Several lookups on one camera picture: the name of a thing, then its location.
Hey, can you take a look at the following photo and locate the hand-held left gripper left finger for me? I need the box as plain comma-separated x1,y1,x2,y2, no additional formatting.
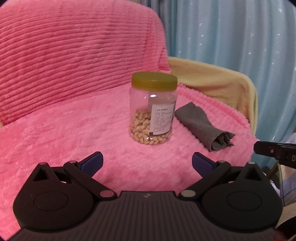
32,151,117,202

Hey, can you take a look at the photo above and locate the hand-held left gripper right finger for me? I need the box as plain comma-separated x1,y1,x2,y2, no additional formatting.
179,152,264,201

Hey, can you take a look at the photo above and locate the pink ribbed fleece blanket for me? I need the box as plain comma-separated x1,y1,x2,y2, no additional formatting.
0,0,260,239

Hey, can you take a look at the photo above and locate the clear cashew jar yellow lid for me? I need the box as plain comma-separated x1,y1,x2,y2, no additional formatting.
129,72,178,146

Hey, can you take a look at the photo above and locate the grey cleaning cloth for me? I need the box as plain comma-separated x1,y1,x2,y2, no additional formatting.
174,101,236,153

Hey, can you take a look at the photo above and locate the wooden chair frame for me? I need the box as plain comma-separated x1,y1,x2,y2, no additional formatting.
268,161,281,186

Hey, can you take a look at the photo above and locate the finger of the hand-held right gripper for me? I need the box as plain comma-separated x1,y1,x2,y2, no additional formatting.
254,141,281,160

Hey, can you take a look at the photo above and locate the light blue curtain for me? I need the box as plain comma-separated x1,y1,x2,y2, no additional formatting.
136,0,296,144

